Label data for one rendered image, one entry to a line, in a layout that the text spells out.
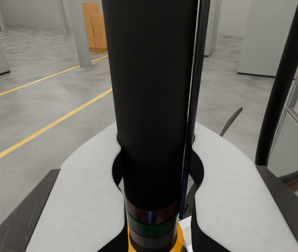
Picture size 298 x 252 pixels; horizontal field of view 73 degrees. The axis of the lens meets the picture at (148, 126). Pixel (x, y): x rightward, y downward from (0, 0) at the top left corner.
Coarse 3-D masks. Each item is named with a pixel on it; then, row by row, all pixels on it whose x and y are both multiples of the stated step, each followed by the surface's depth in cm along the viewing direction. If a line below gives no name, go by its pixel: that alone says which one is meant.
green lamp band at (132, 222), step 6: (126, 210) 13; (174, 216) 12; (132, 222) 12; (138, 222) 11; (168, 222) 12; (174, 222) 12; (138, 228) 12; (144, 228) 12; (150, 228) 11; (156, 228) 11; (162, 228) 12; (168, 228) 12; (144, 234) 12; (150, 234) 12; (156, 234) 12; (162, 234) 12
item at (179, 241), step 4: (128, 228) 15; (180, 228) 15; (128, 232) 14; (180, 232) 15; (128, 236) 14; (180, 236) 14; (128, 240) 14; (176, 240) 14; (180, 240) 14; (176, 244) 14; (180, 244) 14; (128, 248) 14; (132, 248) 14; (172, 248) 13; (176, 248) 14; (180, 248) 14
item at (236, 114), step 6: (240, 108) 40; (234, 114) 41; (228, 120) 45; (228, 126) 39; (222, 132) 40; (192, 186) 39; (192, 192) 40; (186, 198) 39; (192, 198) 43; (186, 204) 40; (192, 204) 44
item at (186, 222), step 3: (189, 216) 19; (183, 219) 18; (186, 219) 18; (189, 219) 18; (180, 222) 18; (183, 222) 18; (186, 222) 18; (189, 222) 18; (180, 225) 18; (183, 225) 18; (186, 225) 18; (186, 246) 16; (189, 246) 16; (186, 249) 16; (189, 249) 16
